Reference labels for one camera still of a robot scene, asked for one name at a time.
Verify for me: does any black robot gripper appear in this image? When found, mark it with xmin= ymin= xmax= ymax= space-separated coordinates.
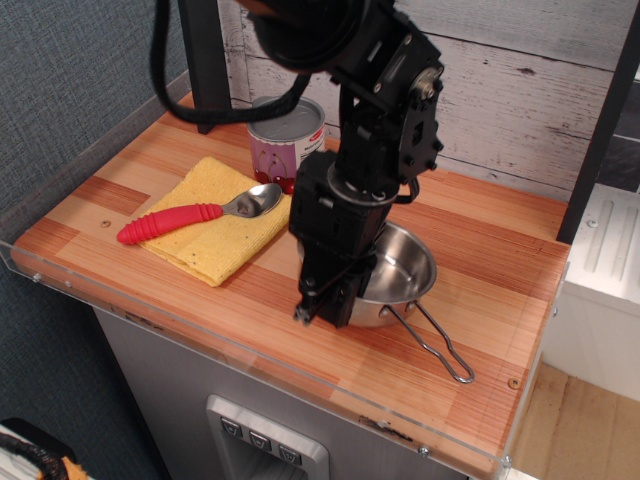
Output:
xmin=289 ymin=151 xmax=398 ymax=328

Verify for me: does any silver steel pot with handle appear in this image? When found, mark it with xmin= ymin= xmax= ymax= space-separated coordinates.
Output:
xmin=347 ymin=222 xmax=475 ymax=384

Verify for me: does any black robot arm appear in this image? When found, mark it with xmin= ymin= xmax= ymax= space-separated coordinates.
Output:
xmin=246 ymin=1 xmax=443 ymax=327

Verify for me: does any yellow folded cloth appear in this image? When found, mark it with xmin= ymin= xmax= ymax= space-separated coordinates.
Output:
xmin=141 ymin=157 xmax=291 ymax=287

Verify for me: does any cherry label tin can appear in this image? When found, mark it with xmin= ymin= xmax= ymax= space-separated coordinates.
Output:
xmin=247 ymin=98 xmax=326 ymax=194

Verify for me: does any silver dispenser button panel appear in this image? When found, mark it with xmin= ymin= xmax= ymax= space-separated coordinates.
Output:
xmin=206 ymin=395 xmax=331 ymax=479

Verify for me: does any grey toy fridge cabinet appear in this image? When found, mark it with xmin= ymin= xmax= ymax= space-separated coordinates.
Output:
xmin=96 ymin=310 xmax=462 ymax=479

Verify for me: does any clear acrylic table guard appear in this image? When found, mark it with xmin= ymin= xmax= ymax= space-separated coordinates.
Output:
xmin=1 ymin=63 xmax=582 ymax=479

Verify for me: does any white toy sink unit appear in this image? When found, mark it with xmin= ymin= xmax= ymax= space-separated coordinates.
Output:
xmin=542 ymin=185 xmax=639 ymax=400

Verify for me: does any orange object bottom left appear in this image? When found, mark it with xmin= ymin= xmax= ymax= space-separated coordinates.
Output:
xmin=62 ymin=457 xmax=91 ymax=480

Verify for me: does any red handled metal spoon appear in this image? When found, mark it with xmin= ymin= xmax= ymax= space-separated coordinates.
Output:
xmin=116 ymin=183 xmax=283 ymax=245

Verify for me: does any black braided cable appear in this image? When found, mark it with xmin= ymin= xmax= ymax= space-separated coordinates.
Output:
xmin=150 ymin=0 xmax=312 ymax=126

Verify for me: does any black vertical post right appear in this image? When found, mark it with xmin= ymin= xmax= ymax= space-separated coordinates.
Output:
xmin=556 ymin=5 xmax=639 ymax=245

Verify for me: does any black vertical post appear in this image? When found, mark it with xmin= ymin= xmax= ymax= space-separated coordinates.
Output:
xmin=556 ymin=5 xmax=639 ymax=245
xmin=178 ymin=0 xmax=231 ymax=111

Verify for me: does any black vertical post left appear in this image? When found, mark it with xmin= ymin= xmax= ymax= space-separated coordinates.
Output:
xmin=178 ymin=0 xmax=231 ymax=111

